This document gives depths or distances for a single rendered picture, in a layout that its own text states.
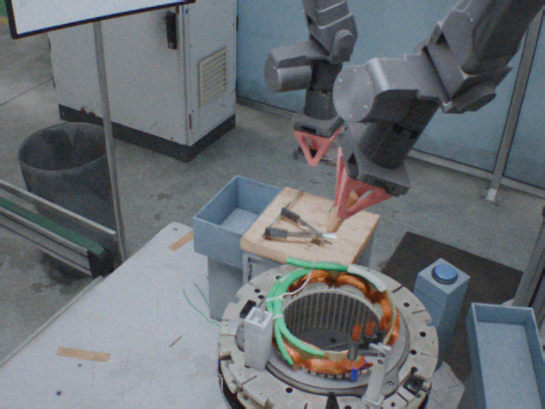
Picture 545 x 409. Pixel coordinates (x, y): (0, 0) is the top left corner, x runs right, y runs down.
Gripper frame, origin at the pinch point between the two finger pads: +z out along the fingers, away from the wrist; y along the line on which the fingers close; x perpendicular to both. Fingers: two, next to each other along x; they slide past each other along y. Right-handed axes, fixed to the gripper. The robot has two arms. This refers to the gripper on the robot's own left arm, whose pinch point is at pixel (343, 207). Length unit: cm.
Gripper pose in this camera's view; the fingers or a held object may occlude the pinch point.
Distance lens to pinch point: 76.9
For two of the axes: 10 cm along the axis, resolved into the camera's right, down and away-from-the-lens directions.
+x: 9.2, 2.6, 3.0
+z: -3.9, 7.0, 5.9
